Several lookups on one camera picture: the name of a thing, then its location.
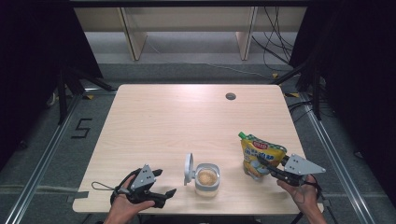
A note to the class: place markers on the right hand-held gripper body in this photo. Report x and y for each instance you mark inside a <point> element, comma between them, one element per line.
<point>300,168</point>

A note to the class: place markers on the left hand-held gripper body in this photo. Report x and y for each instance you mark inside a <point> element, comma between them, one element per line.
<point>141,186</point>

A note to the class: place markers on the yellow seasoning pouch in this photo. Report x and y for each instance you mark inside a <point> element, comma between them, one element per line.
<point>260,155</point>

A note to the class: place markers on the glass jar with grey lid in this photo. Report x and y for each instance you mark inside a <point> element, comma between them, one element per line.
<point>205,179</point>

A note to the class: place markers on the person's left hand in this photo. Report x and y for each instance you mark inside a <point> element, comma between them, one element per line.
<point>127,205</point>

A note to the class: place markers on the person's right hand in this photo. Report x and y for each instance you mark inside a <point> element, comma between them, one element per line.
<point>300,194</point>

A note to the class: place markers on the grey tape strip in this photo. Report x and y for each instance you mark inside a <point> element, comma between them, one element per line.
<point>77,196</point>

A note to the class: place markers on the black metal stand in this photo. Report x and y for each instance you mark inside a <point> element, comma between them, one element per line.
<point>308,81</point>
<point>70,90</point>

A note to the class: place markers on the black curtain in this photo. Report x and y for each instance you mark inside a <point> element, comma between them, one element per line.
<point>34,62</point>
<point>361,77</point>

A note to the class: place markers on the wooden shelf unit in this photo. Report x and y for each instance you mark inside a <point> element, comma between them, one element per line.
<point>186,21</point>

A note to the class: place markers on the metal floor rail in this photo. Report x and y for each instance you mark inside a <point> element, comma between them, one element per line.
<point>43,158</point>
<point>337,161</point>

